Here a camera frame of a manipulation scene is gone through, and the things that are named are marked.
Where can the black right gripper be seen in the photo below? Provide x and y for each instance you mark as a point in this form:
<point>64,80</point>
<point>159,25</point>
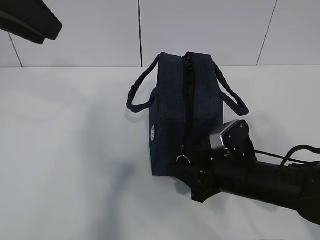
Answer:
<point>223,171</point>

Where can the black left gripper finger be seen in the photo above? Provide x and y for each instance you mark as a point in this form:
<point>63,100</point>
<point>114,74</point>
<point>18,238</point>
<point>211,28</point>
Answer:
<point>17,27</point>
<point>34,13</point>

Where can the navy blue lunch bag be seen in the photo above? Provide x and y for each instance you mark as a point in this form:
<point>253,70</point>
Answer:
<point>184,108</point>

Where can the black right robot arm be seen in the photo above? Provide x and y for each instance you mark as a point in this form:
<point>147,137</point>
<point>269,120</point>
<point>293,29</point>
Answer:
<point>295,187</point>

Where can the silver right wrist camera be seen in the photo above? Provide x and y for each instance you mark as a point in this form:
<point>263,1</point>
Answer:
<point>234,137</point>

